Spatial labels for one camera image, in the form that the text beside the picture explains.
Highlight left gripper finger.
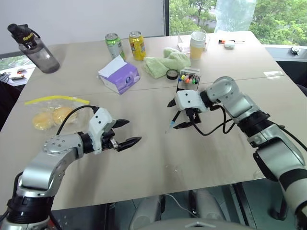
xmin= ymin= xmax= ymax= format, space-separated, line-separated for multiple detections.
xmin=117 ymin=136 xmax=142 ymax=152
xmin=112 ymin=118 xmax=130 ymax=129

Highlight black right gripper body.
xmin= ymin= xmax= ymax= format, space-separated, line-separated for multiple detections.
xmin=184 ymin=108 xmax=202 ymax=124

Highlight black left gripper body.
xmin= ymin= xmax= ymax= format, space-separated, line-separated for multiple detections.
xmin=101 ymin=128 xmax=120 ymax=152

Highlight black pen with blue grip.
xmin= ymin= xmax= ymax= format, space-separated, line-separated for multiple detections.
xmin=165 ymin=110 xmax=181 ymax=134

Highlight box of coloured markers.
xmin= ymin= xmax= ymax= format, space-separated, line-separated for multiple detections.
xmin=176 ymin=68 xmax=201 ymax=92

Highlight black tape roll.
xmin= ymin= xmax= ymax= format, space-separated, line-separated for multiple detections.
xmin=166 ymin=69 xmax=178 ymax=81

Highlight light green towel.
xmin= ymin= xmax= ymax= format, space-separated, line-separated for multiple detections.
xmin=143 ymin=47 xmax=192 ymax=79

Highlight purple white tissue box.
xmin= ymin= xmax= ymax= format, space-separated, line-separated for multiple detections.
xmin=97 ymin=54 xmax=141 ymax=94

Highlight round yellow cake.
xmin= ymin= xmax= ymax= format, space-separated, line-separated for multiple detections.
xmin=52 ymin=107 xmax=78 ymax=126
xmin=32 ymin=112 xmax=55 ymax=131

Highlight clear acrylic box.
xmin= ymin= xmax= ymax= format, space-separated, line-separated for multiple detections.
xmin=177 ymin=29 xmax=209 ymax=53

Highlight yellow cup with white lid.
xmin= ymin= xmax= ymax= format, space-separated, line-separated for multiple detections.
xmin=189 ymin=31 xmax=207 ymax=61

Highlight yellow drink can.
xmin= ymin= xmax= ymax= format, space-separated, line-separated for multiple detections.
xmin=128 ymin=30 xmax=147 ymax=62

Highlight grey rounded shape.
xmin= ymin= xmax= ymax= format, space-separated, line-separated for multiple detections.
xmin=194 ymin=188 xmax=226 ymax=221
xmin=129 ymin=195 xmax=162 ymax=230

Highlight zip bag with yellow seal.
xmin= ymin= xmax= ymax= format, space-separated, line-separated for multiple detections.
xmin=24 ymin=95 xmax=91 ymax=131

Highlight green drink can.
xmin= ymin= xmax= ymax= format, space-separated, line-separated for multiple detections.
xmin=105 ymin=33 xmax=126 ymax=61

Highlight black table leg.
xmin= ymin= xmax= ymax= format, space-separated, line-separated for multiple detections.
xmin=232 ymin=183 xmax=255 ymax=226

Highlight grey robot torso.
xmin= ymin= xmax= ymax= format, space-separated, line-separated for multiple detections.
xmin=143 ymin=218 xmax=243 ymax=230

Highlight grey sports water bottle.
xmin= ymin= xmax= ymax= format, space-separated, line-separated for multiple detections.
xmin=7 ymin=23 xmax=60 ymax=74

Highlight clear plastic sheet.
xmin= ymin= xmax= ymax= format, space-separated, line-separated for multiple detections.
xmin=213 ymin=0 xmax=257 ymax=33

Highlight small items on sill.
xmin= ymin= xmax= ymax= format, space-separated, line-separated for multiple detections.
xmin=11 ymin=68 xmax=26 ymax=81

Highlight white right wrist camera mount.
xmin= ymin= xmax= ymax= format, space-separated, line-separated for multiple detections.
xmin=175 ymin=90 xmax=210 ymax=113

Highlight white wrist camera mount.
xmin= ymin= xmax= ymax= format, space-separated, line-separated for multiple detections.
xmin=87 ymin=107 xmax=117 ymax=155
xmin=175 ymin=90 xmax=210 ymax=113

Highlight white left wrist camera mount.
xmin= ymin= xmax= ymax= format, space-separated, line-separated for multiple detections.
xmin=87 ymin=107 xmax=117 ymax=155

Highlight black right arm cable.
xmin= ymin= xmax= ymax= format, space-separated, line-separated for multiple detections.
xmin=191 ymin=104 xmax=238 ymax=137

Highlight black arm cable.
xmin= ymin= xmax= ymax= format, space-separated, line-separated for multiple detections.
xmin=56 ymin=105 xmax=99 ymax=136
xmin=191 ymin=104 xmax=238 ymax=137

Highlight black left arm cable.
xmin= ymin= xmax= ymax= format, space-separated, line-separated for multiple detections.
xmin=56 ymin=105 xmax=99 ymax=136

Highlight thin white cable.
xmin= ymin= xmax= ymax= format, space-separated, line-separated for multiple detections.
xmin=165 ymin=193 xmax=200 ymax=218

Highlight dark window frame post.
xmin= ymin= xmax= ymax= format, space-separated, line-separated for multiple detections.
xmin=163 ymin=0 xmax=170 ymax=36

